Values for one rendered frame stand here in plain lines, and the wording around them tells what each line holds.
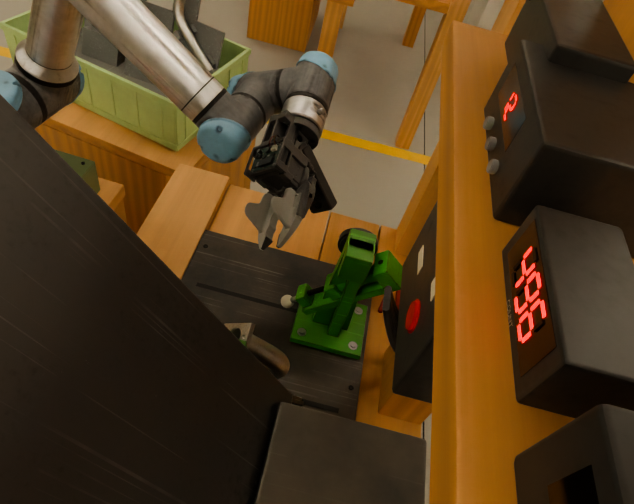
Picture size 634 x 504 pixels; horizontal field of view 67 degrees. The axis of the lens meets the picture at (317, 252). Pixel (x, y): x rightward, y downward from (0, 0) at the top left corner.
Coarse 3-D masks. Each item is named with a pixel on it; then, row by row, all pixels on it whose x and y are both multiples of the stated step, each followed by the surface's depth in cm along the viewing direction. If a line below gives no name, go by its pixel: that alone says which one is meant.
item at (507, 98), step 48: (528, 48) 41; (528, 96) 37; (576, 96) 37; (624, 96) 39; (528, 144) 34; (576, 144) 32; (624, 144) 34; (528, 192) 35; (576, 192) 34; (624, 192) 33; (576, 432) 21; (624, 432) 19; (528, 480) 23; (576, 480) 20; (624, 480) 18
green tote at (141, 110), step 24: (0, 24) 142; (24, 24) 149; (240, 48) 160; (96, 72) 138; (216, 72) 147; (240, 72) 161; (96, 96) 145; (120, 96) 141; (144, 96) 137; (120, 120) 147; (144, 120) 143; (168, 120) 139; (168, 144) 145
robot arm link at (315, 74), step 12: (300, 60) 83; (312, 60) 81; (324, 60) 82; (288, 72) 82; (300, 72) 81; (312, 72) 80; (324, 72) 81; (336, 72) 84; (288, 84) 82; (300, 84) 79; (312, 84) 79; (324, 84) 80; (288, 96) 80; (312, 96) 78; (324, 96) 80
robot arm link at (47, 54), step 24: (48, 0) 84; (48, 24) 88; (72, 24) 89; (24, 48) 96; (48, 48) 92; (72, 48) 95; (24, 72) 96; (48, 72) 97; (72, 72) 100; (48, 96) 100; (72, 96) 107
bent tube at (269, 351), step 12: (228, 324) 66; (240, 324) 65; (252, 324) 64; (240, 336) 64; (252, 336) 66; (252, 348) 65; (264, 348) 67; (276, 348) 69; (264, 360) 67; (276, 360) 68; (288, 360) 72; (276, 372) 71
